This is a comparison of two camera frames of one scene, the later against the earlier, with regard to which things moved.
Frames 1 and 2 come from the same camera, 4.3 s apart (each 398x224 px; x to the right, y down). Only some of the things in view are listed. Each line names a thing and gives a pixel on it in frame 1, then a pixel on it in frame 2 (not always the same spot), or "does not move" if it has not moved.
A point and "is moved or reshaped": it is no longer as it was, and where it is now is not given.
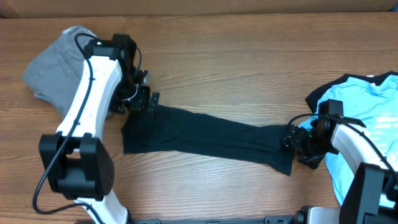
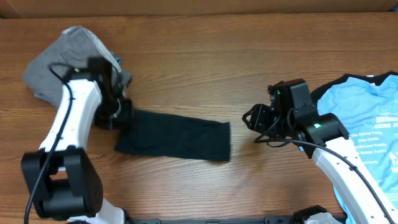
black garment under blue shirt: [313, 98] does not move
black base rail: [268, 220] does not move
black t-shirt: [169, 131] is moved or reshaped
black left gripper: [142, 102] to [122, 122]
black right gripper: [293, 137] to [260, 112]
